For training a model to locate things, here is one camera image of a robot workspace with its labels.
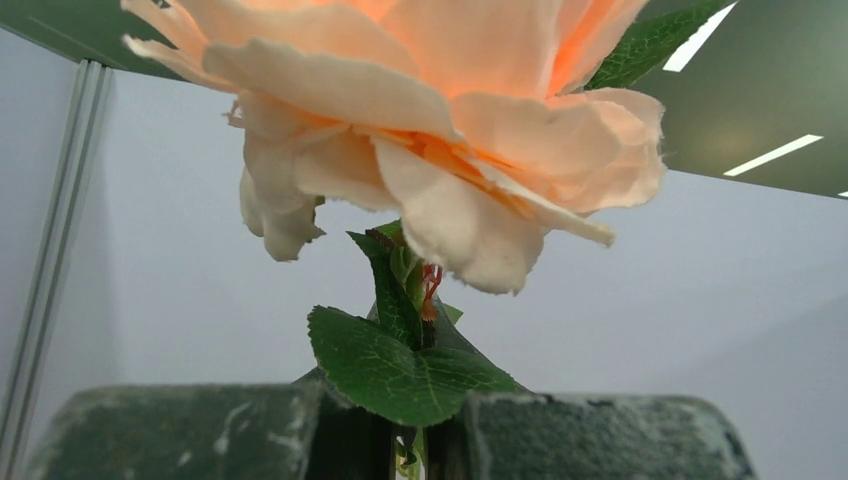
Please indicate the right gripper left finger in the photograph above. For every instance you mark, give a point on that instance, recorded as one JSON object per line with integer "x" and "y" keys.
{"x": 349, "y": 442}

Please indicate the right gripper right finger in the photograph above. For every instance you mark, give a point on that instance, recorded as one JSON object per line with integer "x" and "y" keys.
{"x": 444, "y": 442}

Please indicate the red paper flower bouquet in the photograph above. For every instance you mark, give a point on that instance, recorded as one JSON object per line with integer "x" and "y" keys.
{"x": 483, "y": 126}

